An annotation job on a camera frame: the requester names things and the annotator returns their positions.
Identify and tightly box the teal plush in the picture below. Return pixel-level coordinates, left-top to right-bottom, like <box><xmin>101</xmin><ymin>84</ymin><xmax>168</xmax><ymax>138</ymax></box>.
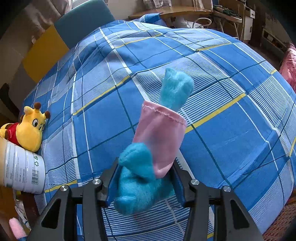
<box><xmin>114</xmin><ymin>68</ymin><xmax>194</xmax><ymax>215</ymax></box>

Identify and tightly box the pink towel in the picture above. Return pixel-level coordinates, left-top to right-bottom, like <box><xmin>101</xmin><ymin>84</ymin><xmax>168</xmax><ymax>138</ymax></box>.
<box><xmin>9</xmin><ymin>218</ymin><xmax>27</xmax><ymax>241</ymax></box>

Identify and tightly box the blue plaid bedspread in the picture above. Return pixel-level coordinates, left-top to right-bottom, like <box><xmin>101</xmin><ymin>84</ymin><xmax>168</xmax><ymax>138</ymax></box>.
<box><xmin>23</xmin><ymin>15</ymin><xmax>295</xmax><ymax>232</ymax></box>

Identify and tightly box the white protein powder can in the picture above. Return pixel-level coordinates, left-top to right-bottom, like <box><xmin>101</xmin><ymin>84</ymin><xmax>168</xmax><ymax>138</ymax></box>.
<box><xmin>0</xmin><ymin>138</ymin><xmax>45</xmax><ymax>194</ymax></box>

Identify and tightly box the yellow giraffe plush toy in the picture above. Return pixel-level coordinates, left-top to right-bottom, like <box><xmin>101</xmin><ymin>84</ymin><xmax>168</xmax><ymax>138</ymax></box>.
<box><xmin>1</xmin><ymin>102</ymin><xmax>51</xmax><ymax>152</ymax></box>

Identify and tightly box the gold tray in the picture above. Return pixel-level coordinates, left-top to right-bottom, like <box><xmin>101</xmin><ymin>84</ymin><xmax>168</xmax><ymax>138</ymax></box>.
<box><xmin>13</xmin><ymin>189</ymin><xmax>32</xmax><ymax>235</ymax></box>

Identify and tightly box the colour block headboard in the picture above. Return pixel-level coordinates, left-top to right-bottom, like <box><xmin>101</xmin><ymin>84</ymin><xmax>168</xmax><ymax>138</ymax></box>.
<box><xmin>14</xmin><ymin>0</ymin><xmax>117</xmax><ymax>103</ymax></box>

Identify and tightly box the wooden desk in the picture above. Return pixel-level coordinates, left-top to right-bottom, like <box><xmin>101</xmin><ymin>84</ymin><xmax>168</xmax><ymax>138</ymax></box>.
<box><xmin>128</xmin><ymin>5</ymin><xmax>243</xmax><ymax>24</ymax></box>

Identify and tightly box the clear desk organizer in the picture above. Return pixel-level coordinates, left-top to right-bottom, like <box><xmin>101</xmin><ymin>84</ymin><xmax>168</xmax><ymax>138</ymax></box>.
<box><xmin>143</xmin><ymin>0</ymin><xmax>172</xmax><ymax>9</ymax></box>

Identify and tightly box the white shelf unit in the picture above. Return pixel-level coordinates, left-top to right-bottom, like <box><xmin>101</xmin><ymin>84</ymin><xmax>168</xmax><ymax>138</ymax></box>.
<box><xmin>241</xmin><ymin>6</ymin><xmax>255</xmax><ymax>42</ymax></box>

